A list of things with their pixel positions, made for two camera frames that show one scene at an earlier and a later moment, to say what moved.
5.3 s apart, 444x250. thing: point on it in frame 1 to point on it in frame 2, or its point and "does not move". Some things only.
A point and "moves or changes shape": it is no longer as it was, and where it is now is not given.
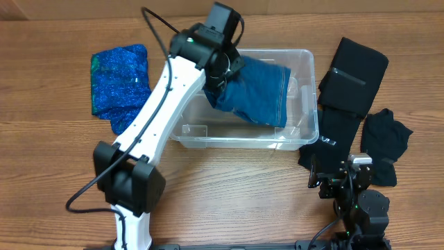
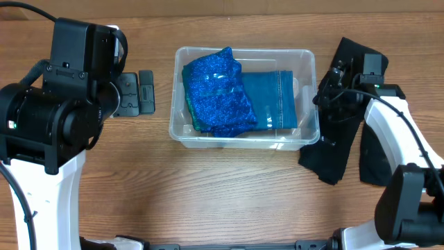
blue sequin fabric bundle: (119, 83) moves or changes shape
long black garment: (336, 131) does not move
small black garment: (386, 139) does not move
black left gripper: (237, 61) to (128, 83)
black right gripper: (331, 177) to (336, 93)
